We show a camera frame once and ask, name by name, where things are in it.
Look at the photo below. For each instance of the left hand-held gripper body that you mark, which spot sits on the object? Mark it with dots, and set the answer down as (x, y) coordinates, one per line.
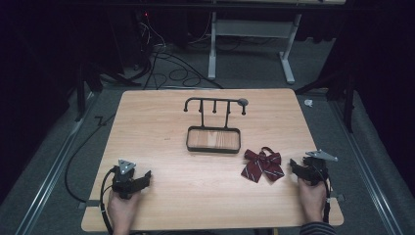
(125, 178)

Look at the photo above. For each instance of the person's right hand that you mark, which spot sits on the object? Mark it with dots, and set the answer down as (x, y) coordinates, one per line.
(312, 202)

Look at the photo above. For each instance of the black stand legs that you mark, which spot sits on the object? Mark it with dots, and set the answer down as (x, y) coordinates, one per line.
(86, 81)
(347, 94)

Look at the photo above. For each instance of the dark red striped bow tie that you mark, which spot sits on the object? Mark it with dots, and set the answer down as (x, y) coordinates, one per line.
(262, 164)

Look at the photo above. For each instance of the grey tape strip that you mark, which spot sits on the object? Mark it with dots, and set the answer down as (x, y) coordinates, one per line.
(89, 204)

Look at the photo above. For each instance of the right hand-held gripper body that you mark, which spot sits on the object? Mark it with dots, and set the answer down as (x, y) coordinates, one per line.
(316, 168)

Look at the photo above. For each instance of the white metal desk frame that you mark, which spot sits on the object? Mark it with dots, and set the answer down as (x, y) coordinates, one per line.
(251, 27)

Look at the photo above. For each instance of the black hook rack wooden base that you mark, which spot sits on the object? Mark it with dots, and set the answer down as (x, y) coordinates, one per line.
(213, 140)

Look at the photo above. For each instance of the metal floor rail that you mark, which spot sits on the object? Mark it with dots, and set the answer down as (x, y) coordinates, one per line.
(368, 176)
(55, 163)

